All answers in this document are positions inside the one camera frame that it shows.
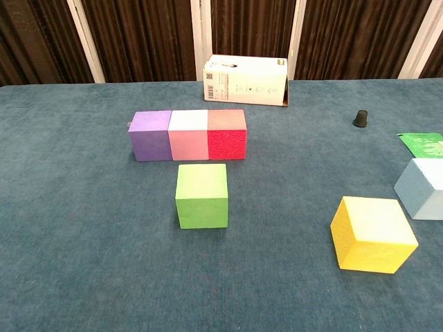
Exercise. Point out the red foam cube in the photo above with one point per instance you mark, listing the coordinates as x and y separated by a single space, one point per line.
226 143

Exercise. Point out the pink foam cube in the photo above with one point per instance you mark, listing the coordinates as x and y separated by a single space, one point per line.
188 141

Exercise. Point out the purple foam cube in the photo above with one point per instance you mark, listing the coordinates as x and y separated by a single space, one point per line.
150 141

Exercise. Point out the green foam cube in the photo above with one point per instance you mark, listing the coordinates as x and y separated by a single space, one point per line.
200 200

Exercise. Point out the white cardboard box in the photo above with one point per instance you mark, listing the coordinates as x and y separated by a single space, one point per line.
245 83

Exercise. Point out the small black cap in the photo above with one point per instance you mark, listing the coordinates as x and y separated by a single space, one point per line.
360 119

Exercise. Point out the teal felt table cover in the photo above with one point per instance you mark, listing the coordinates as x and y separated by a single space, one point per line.
104 259

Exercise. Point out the dark brown curtain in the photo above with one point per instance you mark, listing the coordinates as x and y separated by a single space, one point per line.
145 34

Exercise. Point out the yellow foam cube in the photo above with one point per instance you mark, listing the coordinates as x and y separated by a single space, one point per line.
370 238

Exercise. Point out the light blue foam cube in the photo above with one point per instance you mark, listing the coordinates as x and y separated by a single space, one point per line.
422 193

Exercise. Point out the green foil packet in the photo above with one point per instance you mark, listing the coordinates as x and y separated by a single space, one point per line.
425 145

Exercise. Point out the white frame post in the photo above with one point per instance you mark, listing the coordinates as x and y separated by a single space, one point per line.
420 38
198 34
296 41
86 45

